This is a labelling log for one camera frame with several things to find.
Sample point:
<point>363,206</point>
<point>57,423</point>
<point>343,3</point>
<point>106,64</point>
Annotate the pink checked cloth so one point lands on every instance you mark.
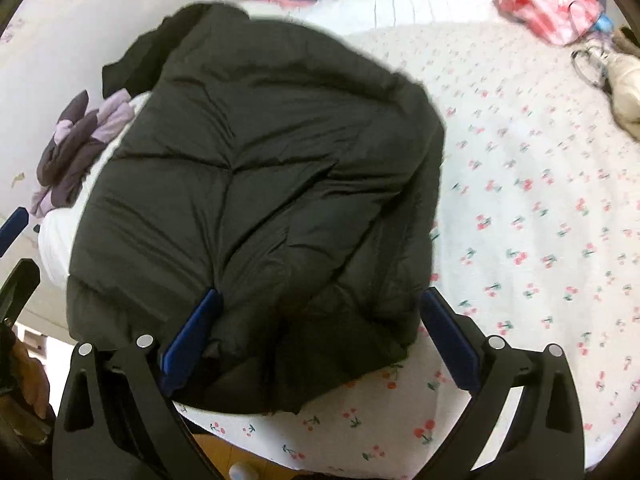
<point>545,0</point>

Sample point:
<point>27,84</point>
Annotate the crumpled black jacket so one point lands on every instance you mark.
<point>135,65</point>

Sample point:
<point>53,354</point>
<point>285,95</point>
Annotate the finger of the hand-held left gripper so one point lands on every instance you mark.
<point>12,230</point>
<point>20,282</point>

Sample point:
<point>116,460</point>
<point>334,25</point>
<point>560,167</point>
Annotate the tan plush item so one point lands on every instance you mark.
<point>627,40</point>

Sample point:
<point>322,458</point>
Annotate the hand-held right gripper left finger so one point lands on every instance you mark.
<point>192,335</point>

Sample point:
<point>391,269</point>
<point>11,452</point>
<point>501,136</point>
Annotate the person's left hand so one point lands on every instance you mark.
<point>32,380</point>

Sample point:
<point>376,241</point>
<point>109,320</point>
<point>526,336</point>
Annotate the white striped duvet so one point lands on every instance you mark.
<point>400,5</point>

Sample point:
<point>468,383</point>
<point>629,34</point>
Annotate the white round object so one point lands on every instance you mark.
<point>244,472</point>

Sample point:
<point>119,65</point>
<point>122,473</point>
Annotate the pink pillow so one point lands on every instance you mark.
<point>290,1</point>

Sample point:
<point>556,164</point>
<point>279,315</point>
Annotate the lilac and purple garment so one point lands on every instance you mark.
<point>75,160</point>

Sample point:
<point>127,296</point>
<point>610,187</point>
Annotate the cream quilted bag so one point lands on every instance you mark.
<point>625,90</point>

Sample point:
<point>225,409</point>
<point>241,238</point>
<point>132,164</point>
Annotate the cherry print bed sheet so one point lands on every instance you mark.
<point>525,185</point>

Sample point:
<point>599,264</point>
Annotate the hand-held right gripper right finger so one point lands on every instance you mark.
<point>450,337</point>

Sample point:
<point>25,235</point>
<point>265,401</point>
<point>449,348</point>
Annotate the black puffer jacket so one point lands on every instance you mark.
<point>250,185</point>

